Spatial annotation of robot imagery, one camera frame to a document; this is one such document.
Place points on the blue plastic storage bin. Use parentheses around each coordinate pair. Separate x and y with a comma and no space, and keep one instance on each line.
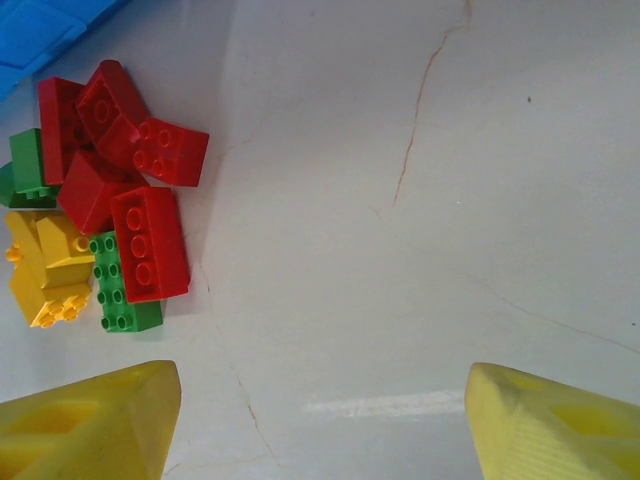
(30,35)

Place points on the green lego brick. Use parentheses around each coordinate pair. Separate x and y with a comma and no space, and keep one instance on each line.
(112,305)
(5,190)
(27,160)

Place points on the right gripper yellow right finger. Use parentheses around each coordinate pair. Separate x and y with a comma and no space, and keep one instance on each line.
(550,435)

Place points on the yellow lego brick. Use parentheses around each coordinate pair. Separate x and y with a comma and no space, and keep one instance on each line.
(20,230)
(65,250)
(30,295)

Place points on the red lego brick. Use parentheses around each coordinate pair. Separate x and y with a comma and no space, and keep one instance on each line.
(90,195)
(107,95)
(52,130)
(150,250)
(175,155)

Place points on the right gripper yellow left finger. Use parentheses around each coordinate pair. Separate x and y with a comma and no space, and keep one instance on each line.
(75,435)

